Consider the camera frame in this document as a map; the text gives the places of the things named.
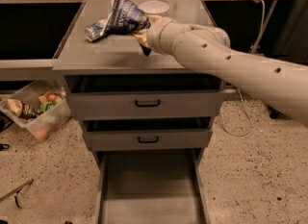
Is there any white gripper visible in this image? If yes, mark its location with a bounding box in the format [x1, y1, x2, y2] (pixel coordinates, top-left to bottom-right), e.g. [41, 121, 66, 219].
[133, 14, 187, 57]

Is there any blue chip bag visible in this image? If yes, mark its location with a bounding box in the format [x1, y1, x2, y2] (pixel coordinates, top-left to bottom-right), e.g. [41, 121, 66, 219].
[104, 0, 150, 36]

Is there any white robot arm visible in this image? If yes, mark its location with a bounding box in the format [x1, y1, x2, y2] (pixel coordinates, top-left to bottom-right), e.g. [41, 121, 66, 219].
[135, 15, 308, 126]

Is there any top grey drawer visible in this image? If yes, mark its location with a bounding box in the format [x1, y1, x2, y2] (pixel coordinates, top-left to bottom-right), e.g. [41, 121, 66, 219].
[65, 74, 225, 120]

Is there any grey drawer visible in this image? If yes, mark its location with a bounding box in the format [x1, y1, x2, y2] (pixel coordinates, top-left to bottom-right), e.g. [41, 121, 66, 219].
[93, 149, 211, 224]
[65, 74, 225, 120]
[83, 117, 213, 151]

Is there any grey drawer cabinet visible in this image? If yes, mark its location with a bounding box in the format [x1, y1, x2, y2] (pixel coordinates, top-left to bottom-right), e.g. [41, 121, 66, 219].
[52, 0, 237, 224]

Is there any middle grey drawer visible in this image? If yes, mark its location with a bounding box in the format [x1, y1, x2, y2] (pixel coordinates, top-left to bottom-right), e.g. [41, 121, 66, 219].
[83, 117, 213, 151]

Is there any brown snack bag in bin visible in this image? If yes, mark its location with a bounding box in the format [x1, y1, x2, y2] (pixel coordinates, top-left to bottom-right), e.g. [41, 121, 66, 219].
[7, 99, 38, 120]

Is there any bottom grey drawer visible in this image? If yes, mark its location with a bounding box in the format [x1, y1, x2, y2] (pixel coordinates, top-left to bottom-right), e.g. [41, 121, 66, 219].
[93, 149, 211, 224]

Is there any white ceramic bowl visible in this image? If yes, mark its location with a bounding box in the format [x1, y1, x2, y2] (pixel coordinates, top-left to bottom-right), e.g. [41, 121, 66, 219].
[139, 0, 169, 16]

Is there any crushed silver blue can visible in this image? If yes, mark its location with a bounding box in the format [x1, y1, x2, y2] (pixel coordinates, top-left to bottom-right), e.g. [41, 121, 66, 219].
[85, 19, 108, 42]

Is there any red orange fruit in bin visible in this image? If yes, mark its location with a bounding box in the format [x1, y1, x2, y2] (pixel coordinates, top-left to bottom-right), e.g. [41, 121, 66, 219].
[47, 93, 57, 102]

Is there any green snack in bin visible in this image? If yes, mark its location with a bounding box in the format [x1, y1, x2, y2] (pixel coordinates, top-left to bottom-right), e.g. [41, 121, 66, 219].
[39, 102, 57, 112]

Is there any clear plastic bin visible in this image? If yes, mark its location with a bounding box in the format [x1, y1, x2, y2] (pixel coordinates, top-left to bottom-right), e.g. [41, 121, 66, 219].
[0, 81, 71, 140]

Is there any dark grey side cabinet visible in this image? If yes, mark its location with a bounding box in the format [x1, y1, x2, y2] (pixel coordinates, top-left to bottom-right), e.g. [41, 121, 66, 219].
[271, 0, 308, 65]

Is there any metal bar on floor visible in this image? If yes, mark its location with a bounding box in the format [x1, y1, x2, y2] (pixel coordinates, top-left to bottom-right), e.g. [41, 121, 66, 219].
[0, 179, 34, 209]

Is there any white power cable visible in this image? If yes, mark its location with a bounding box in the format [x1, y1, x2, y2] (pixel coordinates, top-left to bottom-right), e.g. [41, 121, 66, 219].
[219, 0, 267, 137]

